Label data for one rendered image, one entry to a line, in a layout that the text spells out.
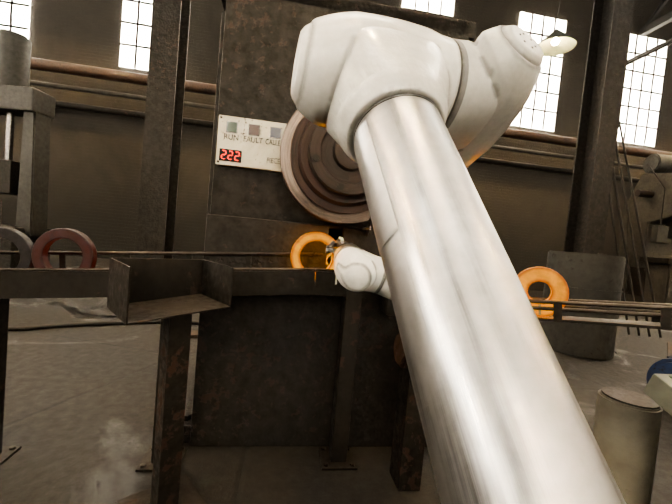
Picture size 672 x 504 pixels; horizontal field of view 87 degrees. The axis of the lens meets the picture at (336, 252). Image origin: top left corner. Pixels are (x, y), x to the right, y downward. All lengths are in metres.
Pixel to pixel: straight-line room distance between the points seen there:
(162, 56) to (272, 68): 2.85
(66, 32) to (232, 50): 7.59
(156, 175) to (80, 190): 4.36
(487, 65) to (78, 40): 8.62
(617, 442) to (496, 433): 0.89
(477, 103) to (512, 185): 8.47
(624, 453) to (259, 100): 1.49
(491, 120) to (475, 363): 0.38
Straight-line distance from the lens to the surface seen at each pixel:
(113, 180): 8.07
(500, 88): 0.53
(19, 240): 1.53
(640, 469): 1.15
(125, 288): 0.99
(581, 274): 3.64
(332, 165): 1.21
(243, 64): 1.55
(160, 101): 4.17
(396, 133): 0.36
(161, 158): 4.04
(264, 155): 1.42
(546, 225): 9.44
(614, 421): 1.11
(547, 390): 0.25
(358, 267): 0.89
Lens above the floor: 0.84
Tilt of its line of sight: 3 degrees down
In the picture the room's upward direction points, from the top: 5 degrees clockwise
